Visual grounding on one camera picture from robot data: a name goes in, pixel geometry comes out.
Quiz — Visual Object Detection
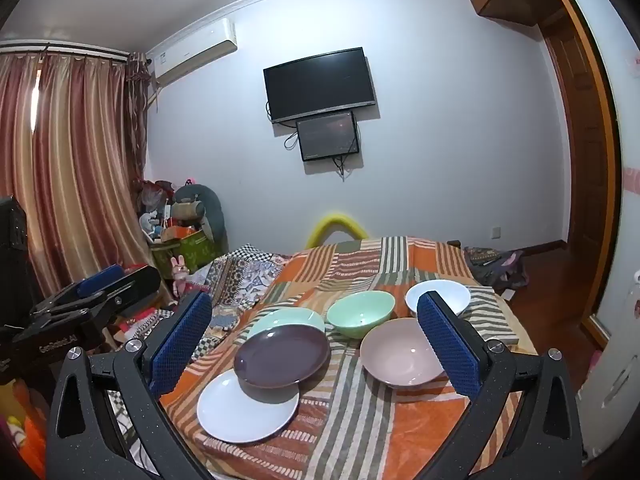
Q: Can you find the mint green plate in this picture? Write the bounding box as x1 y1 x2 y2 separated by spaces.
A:
247 307 327 341

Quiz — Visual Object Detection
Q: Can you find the purple plate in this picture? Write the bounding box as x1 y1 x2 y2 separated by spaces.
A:
233 323 331 390

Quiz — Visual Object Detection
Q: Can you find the white plate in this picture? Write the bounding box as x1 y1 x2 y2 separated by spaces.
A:
196 369 301 444

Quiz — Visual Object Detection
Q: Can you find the grey plush toy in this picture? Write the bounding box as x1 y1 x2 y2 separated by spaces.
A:
172 183 226 248

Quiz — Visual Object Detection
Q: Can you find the pink bowl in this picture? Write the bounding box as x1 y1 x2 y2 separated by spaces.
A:
359 317 446 390

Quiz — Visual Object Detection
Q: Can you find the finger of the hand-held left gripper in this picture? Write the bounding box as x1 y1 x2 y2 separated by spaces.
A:
31 266 130 317
75 264 162 328

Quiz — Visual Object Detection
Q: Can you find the pink rabbit toy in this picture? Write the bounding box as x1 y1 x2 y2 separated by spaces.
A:
170 255 190 296

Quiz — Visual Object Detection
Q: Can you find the striped patchwork blanket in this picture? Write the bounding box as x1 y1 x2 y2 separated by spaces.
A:
160 235 538 480

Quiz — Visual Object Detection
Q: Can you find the green storage box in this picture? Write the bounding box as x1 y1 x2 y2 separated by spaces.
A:
150 230 218 273

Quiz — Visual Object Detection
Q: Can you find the white bowl with dark spots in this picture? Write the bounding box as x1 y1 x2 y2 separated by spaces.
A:
405 280 472 320

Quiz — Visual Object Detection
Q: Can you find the dark patterned bag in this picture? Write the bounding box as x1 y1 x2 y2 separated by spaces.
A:
462 246 502 267

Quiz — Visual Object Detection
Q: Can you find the purple backpack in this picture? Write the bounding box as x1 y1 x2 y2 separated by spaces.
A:
480 250 530 291

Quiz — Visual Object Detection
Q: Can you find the green bowl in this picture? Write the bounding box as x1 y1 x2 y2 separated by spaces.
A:
326 290 396 339

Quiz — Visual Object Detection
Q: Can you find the black wall television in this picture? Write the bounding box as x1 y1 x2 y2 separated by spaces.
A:
263 47 377 124

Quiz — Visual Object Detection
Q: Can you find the patterned quilt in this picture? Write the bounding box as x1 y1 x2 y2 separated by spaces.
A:
107 244 293 361

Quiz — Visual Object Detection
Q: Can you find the striped brown curtain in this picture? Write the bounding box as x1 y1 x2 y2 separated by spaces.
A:
0 50 151 311

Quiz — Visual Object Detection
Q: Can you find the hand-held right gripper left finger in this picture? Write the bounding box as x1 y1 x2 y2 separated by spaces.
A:
46 290 216 480

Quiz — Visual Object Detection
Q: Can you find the wooden door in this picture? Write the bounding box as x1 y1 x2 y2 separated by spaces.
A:
542 20 608 321

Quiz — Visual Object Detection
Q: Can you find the yellow foam tube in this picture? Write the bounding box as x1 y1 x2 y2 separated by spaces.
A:
305 212 370 250

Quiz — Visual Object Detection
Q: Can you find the white air conditioner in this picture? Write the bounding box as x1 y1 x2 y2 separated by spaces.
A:
146 17 238 87

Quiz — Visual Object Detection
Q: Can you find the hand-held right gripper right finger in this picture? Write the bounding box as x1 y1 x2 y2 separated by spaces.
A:
416 290 583 480

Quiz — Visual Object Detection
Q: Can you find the small black monitor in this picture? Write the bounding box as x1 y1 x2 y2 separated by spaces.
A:
295 110 361 162

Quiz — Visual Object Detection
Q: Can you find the curtain rail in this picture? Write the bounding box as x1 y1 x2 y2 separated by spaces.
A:
0 40 132 63

